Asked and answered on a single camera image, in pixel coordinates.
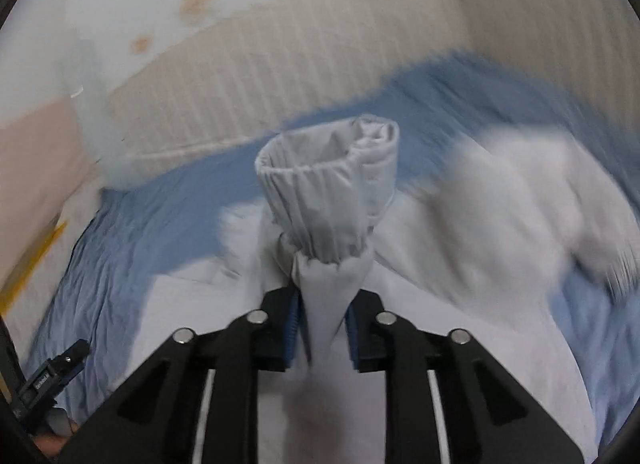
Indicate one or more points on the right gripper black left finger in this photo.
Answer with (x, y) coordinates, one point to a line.
(195, 396)

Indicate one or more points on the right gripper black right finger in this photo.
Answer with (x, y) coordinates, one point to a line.
(446, 396)

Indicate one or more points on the light grey puffer jacket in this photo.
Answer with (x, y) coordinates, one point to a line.
(483, 248)

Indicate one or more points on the yellow tape strip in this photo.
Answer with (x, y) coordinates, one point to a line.
(26, 265)

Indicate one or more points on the blue quilted bed cover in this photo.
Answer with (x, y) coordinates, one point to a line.
(176, 218)

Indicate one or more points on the clear plastic sheet on wall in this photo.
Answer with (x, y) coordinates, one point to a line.
(79, 72)

